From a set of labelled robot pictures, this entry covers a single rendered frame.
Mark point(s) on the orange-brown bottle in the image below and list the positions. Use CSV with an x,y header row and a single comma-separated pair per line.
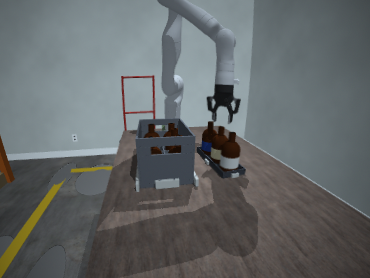
x,y
151,132
217,142

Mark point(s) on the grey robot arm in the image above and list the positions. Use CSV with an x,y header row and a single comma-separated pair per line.
x,y
171,50

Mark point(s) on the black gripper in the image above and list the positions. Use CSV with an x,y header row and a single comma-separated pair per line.
x,y
223,96

